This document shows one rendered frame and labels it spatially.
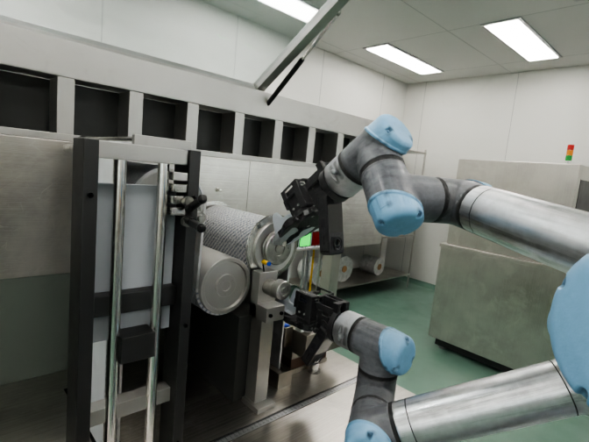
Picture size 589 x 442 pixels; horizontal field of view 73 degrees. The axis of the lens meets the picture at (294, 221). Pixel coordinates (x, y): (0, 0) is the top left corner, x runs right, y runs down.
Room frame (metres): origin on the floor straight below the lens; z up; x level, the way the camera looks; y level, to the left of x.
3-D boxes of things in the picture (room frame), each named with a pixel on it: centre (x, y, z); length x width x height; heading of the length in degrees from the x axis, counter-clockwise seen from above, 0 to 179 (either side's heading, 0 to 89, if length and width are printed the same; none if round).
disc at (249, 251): (0.88, 0.04, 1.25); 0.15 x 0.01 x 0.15; 133
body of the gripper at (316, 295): (0.84, -0.08, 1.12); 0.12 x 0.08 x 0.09; 43
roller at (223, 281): (0.89, 0.21, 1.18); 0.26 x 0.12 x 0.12; 43
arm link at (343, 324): (0.78, -0.13, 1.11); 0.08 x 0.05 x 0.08; 133
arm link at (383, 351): (0.72, -0.19, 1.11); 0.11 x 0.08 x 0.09; 43
